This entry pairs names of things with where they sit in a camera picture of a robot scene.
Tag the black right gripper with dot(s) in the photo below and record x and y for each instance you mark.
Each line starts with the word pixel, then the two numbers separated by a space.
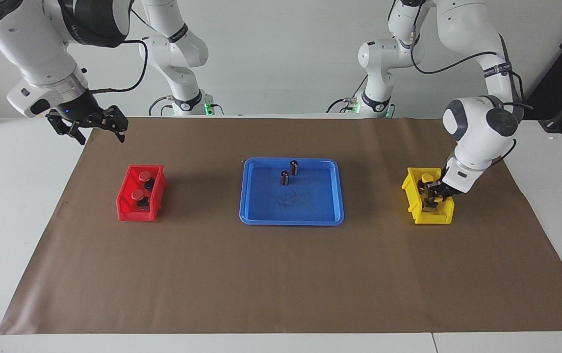
pixel 82 109

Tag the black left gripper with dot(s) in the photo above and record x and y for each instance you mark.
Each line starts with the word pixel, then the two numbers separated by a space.
pixel 445 190

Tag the yellow push button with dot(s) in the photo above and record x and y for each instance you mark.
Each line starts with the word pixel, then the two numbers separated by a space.
pixel 429 207
pixel 426 177

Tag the red push button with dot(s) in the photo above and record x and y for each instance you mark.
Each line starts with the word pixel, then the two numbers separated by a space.
pixel 144 175
pixel 138 194

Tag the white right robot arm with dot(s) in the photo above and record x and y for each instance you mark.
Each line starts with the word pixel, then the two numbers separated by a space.
pixel 31 44

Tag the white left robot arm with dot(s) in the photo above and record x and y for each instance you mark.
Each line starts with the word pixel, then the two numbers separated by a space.
pixel 477 137

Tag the yellow plastic bin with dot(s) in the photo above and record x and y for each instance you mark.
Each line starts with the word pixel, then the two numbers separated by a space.
pixel 433 218

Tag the red plastic bin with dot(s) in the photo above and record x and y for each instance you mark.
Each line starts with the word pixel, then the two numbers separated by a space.
pixel 126 208

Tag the blue plastic tray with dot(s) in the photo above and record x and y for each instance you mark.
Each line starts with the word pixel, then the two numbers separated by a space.
pixel 310 215

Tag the black cylindrical capacitor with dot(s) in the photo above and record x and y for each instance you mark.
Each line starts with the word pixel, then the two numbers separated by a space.
pixel 293 168
pixel 285 178

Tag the brown paper mat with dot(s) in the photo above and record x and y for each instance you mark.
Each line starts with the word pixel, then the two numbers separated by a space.
pixel 281 274

